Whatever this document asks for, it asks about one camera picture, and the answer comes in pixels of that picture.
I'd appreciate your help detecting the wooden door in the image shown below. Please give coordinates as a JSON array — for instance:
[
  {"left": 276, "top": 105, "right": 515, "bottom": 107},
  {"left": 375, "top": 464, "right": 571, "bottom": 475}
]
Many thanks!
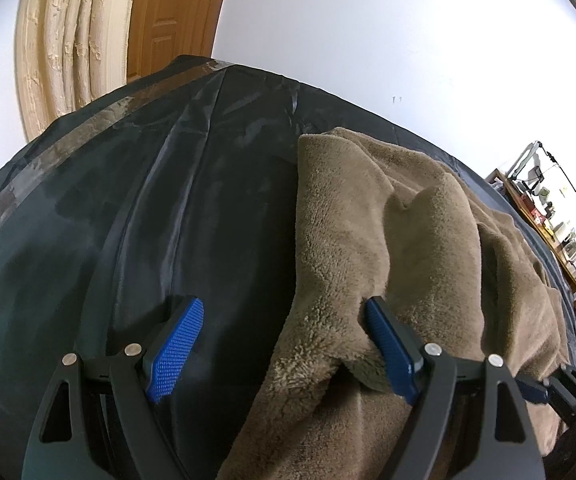
[{"left": 125, "top": 0, "right": 236, "bottom": 86}]

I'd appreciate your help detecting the beige curtain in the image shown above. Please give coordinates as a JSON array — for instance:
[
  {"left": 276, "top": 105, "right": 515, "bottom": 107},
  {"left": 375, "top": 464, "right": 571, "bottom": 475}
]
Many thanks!
[{"left": 15, "top": 0, "right": 141, "bottom": 143}]

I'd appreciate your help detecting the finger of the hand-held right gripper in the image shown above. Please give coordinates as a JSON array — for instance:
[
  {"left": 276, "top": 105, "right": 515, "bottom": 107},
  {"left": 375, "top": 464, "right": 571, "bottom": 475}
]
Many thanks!
[{"left": 515, "top": 365, "right": 576, "bottom": 422}]

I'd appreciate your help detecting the brown fleece garment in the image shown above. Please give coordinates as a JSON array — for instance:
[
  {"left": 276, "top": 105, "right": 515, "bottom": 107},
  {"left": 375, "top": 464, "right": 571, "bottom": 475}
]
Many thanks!
[{"left": 215, "top": 126, "right": 576, "bottom": 480}]

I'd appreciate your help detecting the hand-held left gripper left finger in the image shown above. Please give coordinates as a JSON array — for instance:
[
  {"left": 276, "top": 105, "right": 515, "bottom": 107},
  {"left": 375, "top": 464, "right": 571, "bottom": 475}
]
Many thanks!
[{"left": 22, "top": 296, "right": 206, "bottom": 480}]

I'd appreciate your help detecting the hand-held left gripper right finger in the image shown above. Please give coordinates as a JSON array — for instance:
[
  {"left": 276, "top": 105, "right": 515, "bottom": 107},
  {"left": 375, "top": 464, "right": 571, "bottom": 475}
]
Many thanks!
[{"left": 365, "top": 296, "right": 544, "bottom": 480}]

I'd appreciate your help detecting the wooden desk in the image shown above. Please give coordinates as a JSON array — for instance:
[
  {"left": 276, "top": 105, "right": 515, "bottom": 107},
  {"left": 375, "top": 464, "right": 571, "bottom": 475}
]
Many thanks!
[{"left": 485, "top": 167, "right": 576, "bottom": 291}]

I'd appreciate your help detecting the clear glass tank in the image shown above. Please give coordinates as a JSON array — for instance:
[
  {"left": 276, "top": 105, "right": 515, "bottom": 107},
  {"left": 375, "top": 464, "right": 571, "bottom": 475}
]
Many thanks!
[{"left": 510, "top": 140, "right": 576, "bottom": 196}]

